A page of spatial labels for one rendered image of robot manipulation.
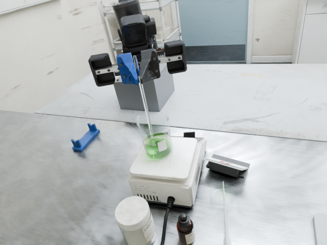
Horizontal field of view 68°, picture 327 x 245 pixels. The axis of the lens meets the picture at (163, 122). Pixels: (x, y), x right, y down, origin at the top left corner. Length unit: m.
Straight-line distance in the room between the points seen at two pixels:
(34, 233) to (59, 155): 0.24
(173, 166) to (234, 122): 0.31
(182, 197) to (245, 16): 3.01
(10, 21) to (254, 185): 1.86
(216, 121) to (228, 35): 2.75
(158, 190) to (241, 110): 0.41
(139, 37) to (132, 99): 0.37
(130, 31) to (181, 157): 0.26
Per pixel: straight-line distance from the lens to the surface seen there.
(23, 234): 0.62
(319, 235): 0.51
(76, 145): 0.75
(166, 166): 0.48
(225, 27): 3.42
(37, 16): 2.21
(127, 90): 0.83
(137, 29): 0.49
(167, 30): 2.74
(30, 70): 2.11
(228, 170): 0.56
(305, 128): 0.74
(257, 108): 0.80
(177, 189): 0.48
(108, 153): 0.70
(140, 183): 0.50
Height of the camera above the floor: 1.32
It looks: 34 degrees down
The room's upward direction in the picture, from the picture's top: 11 degrees counter-clockwise
